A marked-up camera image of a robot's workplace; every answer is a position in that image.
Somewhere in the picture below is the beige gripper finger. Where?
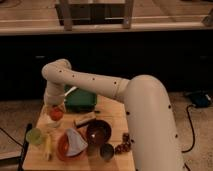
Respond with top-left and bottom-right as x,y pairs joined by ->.
44,106 -> 51,116
60,103 -> 66,113

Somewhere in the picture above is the orange red apple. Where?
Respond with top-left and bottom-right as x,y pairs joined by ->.
49,107 -> 63,121

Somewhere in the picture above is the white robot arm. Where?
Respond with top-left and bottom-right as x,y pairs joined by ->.
42,59 -> 184,171

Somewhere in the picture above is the white paper cup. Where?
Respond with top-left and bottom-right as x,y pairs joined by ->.
45,119 -> 61,128

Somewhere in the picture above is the green plastic cup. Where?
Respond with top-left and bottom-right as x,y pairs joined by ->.
26,128 -> 44,146

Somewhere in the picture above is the small dark metal cup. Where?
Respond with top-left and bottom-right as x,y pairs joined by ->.
100,143 -> 114,161

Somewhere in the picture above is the green plastic tray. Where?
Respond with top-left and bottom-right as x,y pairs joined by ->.
65,85 -> 97,113

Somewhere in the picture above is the white utensil in tray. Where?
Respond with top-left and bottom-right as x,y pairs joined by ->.
65,87 -> 77,96

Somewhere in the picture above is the yellow banana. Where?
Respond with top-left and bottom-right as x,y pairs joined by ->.
44,134 -> 52,161

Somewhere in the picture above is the orange plate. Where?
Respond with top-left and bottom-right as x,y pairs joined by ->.
56,134 -> 86,162

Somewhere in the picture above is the grey blue cloth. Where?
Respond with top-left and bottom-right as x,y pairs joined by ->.
66,128 -> 88,157

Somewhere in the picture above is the dark brown bowl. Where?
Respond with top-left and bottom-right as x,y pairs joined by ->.
86,120 -> 112,146

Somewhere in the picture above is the bunch of red grapes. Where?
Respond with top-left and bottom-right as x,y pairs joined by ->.
115,133 -> 131,154

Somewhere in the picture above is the dark blue floor device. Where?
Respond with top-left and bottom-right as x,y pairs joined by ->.
189,92 -> 211,108

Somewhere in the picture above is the knife with wooden handle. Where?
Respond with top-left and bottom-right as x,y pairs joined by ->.
74,113 -> 96,128

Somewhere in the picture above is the wooden chair frame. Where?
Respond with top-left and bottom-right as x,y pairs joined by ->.
55,0 -> 134,32

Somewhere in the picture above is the black cable on floor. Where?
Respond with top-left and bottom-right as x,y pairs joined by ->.
181,103 -> 198,154

